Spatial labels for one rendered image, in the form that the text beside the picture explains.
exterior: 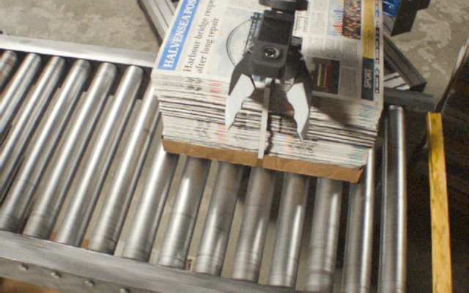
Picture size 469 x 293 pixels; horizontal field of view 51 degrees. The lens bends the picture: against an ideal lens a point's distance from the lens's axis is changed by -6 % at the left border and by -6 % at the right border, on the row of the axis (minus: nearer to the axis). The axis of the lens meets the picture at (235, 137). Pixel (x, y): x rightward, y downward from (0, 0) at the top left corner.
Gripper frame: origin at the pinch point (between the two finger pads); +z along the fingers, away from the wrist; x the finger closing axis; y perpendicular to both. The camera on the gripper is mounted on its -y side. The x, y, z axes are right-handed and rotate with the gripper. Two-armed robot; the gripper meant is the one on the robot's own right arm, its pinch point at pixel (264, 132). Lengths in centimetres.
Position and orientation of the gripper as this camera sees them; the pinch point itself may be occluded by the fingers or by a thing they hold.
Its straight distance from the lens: 77.7
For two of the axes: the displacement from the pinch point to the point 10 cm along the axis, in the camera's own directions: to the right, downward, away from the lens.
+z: -1.1, 9.2, 3.8
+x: -9.8, -1.6, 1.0
